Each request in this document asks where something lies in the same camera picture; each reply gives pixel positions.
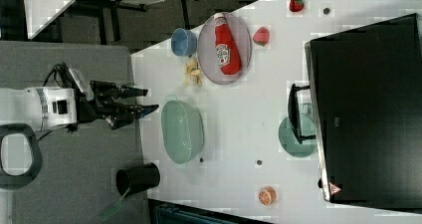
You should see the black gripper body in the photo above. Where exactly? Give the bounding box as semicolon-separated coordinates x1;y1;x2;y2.
67;69;134;130

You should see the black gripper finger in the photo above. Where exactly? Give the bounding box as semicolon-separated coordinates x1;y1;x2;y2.
125;105;159;120
117;87;148;99

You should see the green plastic strainer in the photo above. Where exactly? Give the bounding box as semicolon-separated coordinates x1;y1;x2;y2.
161;100;204;164

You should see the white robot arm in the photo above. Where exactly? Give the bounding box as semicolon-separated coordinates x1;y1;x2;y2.
1;63;158;190

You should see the peeled toy banana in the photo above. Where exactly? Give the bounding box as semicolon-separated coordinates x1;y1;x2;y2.
183;59;202;87

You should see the blue cup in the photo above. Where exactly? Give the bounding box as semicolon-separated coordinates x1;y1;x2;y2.
170;28;197;57

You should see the grey round plate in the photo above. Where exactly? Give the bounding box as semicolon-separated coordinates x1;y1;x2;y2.
197;12;252;85

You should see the red ketchup bottle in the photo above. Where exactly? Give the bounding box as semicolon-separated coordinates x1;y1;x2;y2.
214;13;242;76

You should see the pink toy strawberry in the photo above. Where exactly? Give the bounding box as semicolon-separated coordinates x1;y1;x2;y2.
253;27;270;46

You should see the toy orange half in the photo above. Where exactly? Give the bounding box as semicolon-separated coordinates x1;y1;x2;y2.
258;186;277;206

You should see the green mug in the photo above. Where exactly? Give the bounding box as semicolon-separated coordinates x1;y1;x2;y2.
279;104;317;158

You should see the red toy strawberry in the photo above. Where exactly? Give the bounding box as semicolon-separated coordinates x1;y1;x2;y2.
289;0;305;13

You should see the black toaster oven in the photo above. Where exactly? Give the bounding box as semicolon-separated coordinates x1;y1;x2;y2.
288;13;422;213

